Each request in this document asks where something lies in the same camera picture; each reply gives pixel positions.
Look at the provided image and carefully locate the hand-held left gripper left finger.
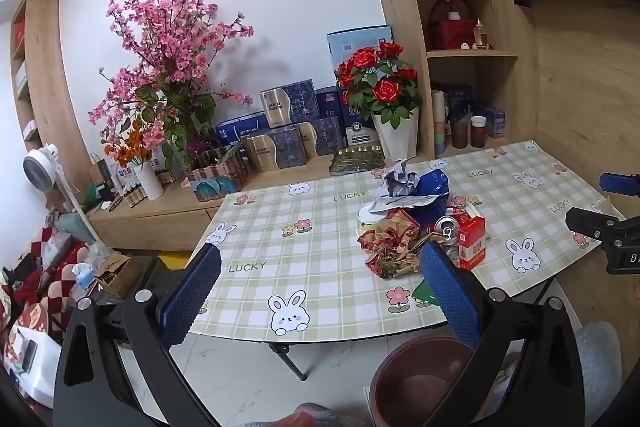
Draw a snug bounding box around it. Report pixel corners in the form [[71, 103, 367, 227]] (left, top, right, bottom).
[[52, 243, 222, 427]]

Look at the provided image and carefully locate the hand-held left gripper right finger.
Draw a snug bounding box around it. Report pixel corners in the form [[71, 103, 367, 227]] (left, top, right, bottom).
[[420, 243, 586, 427]]

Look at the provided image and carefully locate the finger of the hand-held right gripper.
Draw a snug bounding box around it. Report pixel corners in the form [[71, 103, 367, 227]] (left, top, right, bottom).
[[599, 173, 640, 198], [565, 207, 623, 254]]

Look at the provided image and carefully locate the brown plastic bin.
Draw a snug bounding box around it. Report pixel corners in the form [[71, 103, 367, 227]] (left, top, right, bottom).
[[370, 336, 501, 427]]

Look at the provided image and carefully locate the green paper piece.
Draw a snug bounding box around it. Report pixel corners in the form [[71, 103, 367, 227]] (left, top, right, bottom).
[[412, 281, 441, 309]]

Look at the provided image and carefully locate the red cigarette box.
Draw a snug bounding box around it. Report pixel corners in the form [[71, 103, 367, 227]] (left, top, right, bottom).
[[456, 211, 487, 271]]

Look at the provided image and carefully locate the silver drink can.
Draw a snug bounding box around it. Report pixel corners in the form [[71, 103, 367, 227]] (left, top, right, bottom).
[[433, 216, 462, 262]]

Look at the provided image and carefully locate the crumpled gold red wrapper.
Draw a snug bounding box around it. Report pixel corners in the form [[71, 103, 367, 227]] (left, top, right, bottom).
[[357, 207, 437, 280]]

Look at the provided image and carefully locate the wooden sideboard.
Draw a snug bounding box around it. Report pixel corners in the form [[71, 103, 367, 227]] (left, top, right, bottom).
[[87, 151, 346, 253]]

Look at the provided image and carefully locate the open cardboard box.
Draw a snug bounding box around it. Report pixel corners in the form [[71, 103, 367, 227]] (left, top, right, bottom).
[[93, 253, 132, 299]]

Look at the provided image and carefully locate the checked rabbit print tablecloth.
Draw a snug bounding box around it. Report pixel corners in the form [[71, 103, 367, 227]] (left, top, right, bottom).
[[187, 139, 626, 344]]

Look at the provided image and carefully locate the white green paper tub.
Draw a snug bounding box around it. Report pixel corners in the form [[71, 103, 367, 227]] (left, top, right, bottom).
[[357, 202, 397, 238]]

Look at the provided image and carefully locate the blue carton box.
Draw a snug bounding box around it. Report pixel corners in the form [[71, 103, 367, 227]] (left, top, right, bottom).
[[399, 169, 452, 233]]

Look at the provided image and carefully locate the row of brown vials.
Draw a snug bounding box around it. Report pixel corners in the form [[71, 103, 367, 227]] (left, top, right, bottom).
[[119, 167, 177, 208]]

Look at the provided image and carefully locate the white cylinder vase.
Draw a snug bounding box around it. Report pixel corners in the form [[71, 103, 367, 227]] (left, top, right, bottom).
[[132, 159, 165, 202]]

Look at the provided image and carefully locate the crumpled silver wrapper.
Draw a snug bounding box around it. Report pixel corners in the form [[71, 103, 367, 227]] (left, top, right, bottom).
[[375, 159, 422, 202]]

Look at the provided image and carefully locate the small blue box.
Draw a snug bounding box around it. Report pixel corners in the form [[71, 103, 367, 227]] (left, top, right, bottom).
[[483, 106, 507, 138]]

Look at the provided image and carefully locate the purple flower bunch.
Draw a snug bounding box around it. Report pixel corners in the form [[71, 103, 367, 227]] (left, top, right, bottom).
[[184, 134, 217, 164]]

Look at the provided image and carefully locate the brown paper bag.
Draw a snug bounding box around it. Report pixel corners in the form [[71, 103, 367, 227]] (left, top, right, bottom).
[[88, 152, 122, 198]]

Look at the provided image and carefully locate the wooden shelf unit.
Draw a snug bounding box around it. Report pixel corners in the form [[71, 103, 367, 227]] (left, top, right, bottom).
[[351, 0, 542, 162]]

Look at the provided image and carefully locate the red white checkered blanket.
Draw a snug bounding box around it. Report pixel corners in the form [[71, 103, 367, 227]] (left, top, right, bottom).
[[0, 227, 97, 358]]

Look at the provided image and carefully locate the green gold tray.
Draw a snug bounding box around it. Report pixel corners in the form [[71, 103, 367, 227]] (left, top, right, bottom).
[[328, 145, 387, 178]]

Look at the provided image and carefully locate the orange flower bunch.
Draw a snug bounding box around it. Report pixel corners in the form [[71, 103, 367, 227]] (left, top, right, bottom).
[[104, 117, 166, 168]]

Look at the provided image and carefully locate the white paper flower wrap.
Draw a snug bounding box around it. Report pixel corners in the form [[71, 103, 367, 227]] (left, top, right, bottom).
[[371, 107, 420, 162]]

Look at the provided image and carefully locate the gold blue gift box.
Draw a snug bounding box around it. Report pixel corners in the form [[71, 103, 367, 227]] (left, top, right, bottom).
[[298, 116, 347, 158], [259, 79, 321, 128], [242, 128, 309, 172]]

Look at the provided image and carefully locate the stack of pastel cups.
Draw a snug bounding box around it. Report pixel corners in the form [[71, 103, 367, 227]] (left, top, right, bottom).
[[431, 90, 447, 158]]

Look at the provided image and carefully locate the white plastic bag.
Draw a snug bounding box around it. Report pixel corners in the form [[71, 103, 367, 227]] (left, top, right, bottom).
[[2, 321, 65, 409]]

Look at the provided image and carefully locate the person's fuzzy slipper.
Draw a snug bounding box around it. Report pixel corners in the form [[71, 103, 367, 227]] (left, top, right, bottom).
[[292, 403, 372, 427]]

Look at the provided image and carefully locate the flat blue box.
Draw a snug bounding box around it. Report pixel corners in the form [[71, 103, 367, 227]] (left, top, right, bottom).
[[215, 111, 271, 146]]

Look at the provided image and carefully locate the dark blue shelf box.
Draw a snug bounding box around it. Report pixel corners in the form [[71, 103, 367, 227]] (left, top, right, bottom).
[[444, 83, 474, 118]]

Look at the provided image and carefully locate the blue white round emblem box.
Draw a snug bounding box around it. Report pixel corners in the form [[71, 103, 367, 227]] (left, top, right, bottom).
[[342, 87, 381, 148]]

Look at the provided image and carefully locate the white desk fan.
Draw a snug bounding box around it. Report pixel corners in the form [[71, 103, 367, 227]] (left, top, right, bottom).
[[22, 143, 97, 244]]

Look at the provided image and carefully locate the red rose bouquet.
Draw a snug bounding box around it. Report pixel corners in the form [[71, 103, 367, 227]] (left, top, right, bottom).
[[334, 42, 422, 130]]

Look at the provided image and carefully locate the dark blue red label box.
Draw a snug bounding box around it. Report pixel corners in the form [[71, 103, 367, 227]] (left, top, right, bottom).
[[315, 86, 346, 122]]

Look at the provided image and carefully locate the red gift basket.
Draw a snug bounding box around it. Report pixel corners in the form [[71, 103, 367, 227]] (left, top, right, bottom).
[[426, 0, 479, 51]]

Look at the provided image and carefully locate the pink blossom bouquet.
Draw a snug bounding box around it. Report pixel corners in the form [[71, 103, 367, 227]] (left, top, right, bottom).
[[89, 0, 255, 170]]

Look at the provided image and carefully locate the large light blue box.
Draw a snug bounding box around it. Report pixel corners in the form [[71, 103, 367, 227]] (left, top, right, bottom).
[[327, 25, 394, 72]]

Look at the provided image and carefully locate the narrow wooden shelf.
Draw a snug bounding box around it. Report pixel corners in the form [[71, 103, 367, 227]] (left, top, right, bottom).
[[10, 0, 68, 158]]

